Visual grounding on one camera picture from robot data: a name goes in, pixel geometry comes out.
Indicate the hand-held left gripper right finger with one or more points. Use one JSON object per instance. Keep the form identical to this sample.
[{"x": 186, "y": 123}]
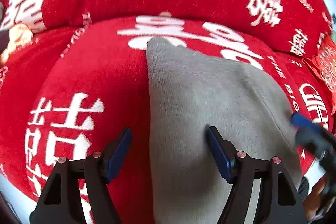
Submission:
[{"x": 220, "y": 158}]

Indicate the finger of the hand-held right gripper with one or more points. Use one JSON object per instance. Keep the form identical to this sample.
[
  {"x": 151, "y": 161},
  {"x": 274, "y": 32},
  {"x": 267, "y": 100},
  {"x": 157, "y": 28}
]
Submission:
[{"x": 302, "y": 120}]

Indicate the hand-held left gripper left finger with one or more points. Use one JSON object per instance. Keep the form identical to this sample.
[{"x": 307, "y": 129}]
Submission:
[{"x": 119, "y": 155}]

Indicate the grey knit sweater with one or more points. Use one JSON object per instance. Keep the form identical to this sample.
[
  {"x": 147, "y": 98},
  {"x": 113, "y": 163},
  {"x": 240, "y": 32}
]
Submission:
[{"x": 197, "y": 95}]

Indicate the person's right hand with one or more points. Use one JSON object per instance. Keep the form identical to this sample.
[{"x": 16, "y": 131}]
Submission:
[{"x": 313, "y": 200}]

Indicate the dark grey ribbed cloth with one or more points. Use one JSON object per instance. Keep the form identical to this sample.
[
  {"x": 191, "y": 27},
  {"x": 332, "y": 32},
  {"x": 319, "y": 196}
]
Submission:
[{"x": 303, "y": 188}]

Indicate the red printed sofa cover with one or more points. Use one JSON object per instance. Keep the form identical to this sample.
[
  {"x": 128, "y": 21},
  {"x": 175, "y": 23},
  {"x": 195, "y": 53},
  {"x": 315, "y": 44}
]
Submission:
[{"x": 92, "y": 56}]

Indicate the small peach object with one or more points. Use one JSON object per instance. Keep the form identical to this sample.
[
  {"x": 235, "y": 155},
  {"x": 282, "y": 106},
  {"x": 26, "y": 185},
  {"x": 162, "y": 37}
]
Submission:
[{"x": 164, "y": 15}]

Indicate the orange patterned cloth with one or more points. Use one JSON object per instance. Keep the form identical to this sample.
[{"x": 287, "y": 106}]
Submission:
[{"x": 17, "y": 35}]

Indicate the dark purple cloth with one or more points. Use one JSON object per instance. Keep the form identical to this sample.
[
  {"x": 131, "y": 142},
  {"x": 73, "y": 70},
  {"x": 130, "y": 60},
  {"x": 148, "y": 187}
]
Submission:
[{"x": 3, "y": 41}]

